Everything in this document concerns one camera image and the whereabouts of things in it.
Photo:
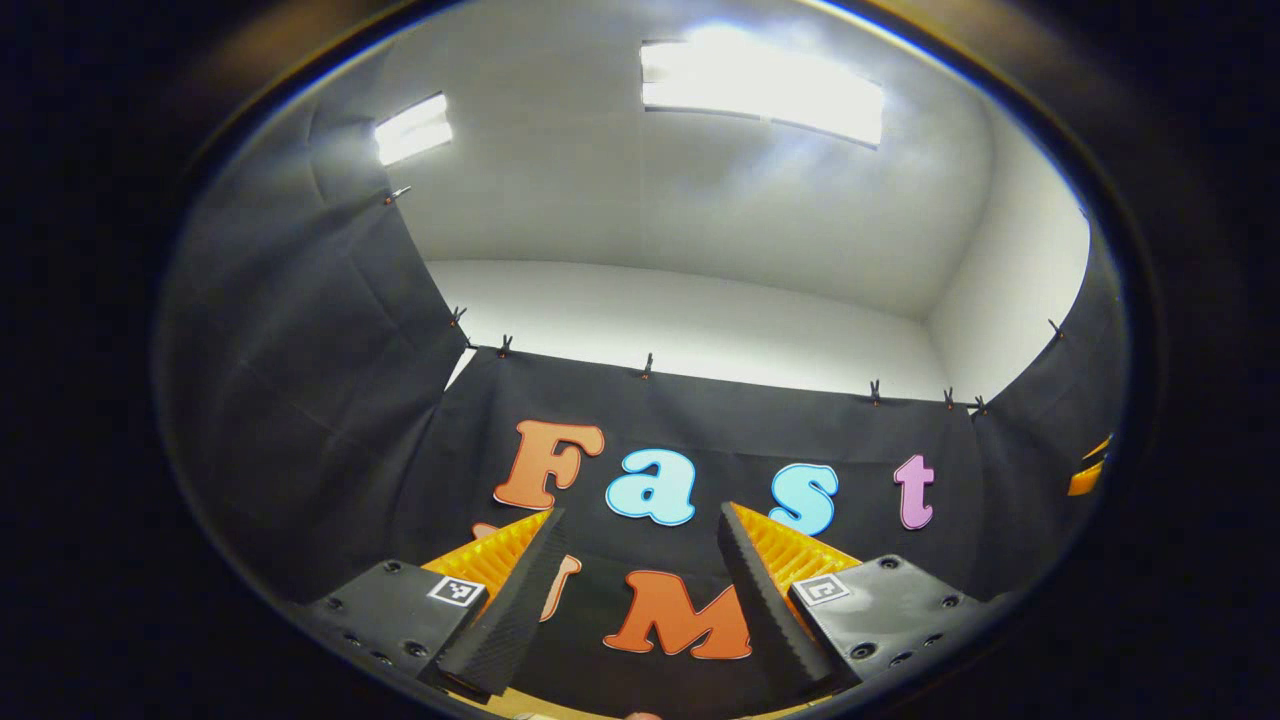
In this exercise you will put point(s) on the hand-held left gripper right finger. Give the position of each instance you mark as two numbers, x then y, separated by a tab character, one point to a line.
765	610

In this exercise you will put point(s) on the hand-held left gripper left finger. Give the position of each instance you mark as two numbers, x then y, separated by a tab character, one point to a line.
515	605

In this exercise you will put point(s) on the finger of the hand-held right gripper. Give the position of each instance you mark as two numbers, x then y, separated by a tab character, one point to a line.
1088	478

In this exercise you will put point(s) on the row of small cloth clips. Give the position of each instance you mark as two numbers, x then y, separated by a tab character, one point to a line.
875	391

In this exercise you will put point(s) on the small ceiling light panel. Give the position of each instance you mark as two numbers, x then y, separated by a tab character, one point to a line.
415	128

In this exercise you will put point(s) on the large ceiling light panel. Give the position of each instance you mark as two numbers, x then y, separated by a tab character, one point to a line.
760	90

